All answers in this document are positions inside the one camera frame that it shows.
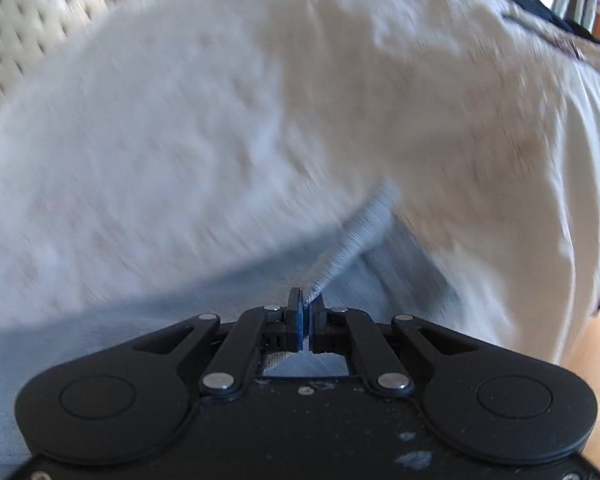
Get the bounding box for grey knit pants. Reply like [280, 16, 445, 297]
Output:
[0, 177, 464, 480]

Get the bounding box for dark navy cloth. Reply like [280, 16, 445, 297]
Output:
[497, 0, 596, 41]

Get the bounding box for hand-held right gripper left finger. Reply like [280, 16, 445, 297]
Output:
[132, 287, 307, 402]

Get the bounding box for white embroidered bedspread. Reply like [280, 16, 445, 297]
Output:
[0, 0, 600, 366]

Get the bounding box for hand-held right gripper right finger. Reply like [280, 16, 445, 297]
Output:
[305, 294, 481, 399]

